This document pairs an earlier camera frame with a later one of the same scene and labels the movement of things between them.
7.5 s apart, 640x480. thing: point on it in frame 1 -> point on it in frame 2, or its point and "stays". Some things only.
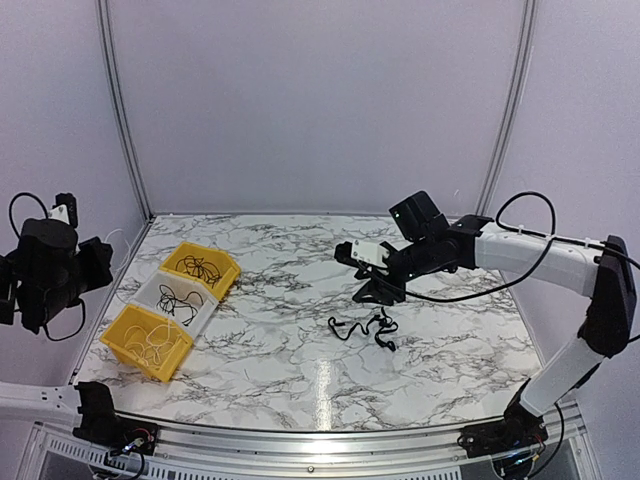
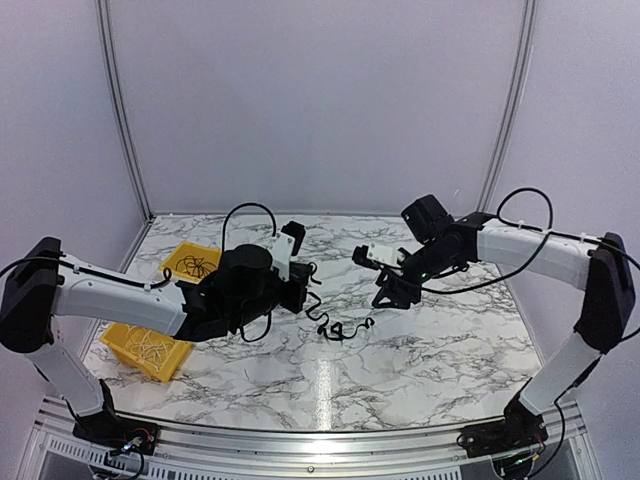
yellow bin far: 212,266 stays
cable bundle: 390,326 -> 334,331
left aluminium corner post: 115,84 stays
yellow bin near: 146,341 stays
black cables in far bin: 207,271 stays
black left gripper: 101,273 -> 300,272
